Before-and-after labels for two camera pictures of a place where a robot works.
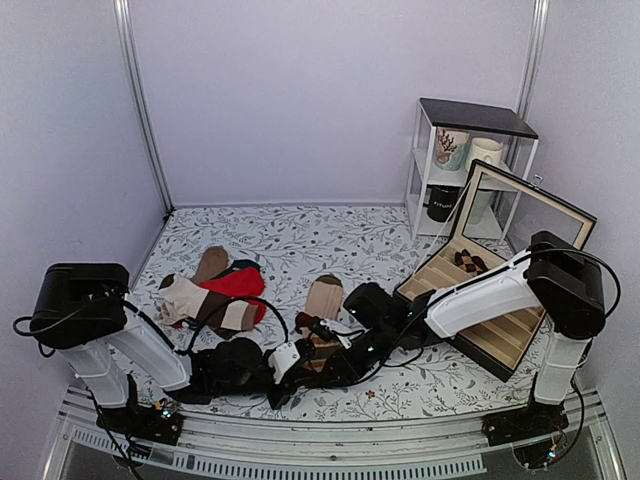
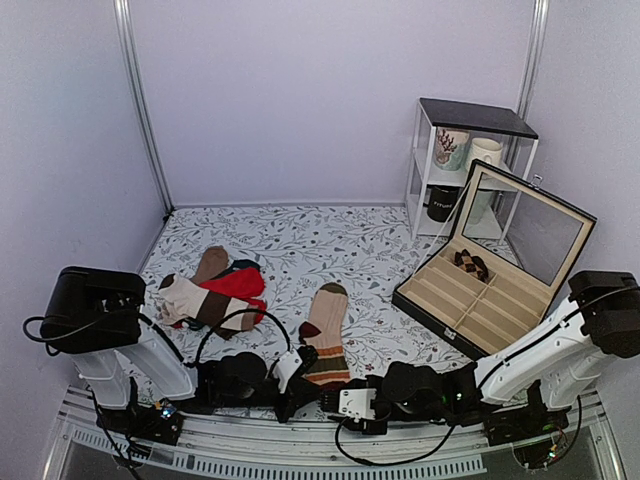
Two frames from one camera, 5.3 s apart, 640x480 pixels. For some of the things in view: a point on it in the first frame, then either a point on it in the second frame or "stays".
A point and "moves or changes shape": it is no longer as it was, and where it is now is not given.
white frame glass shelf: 447,138 stays
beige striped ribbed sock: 324,297 moves or changes shape
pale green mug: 481,200 stays
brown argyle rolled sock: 471,264 stays
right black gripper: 353,370 -> 364,427
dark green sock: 239,264 stays
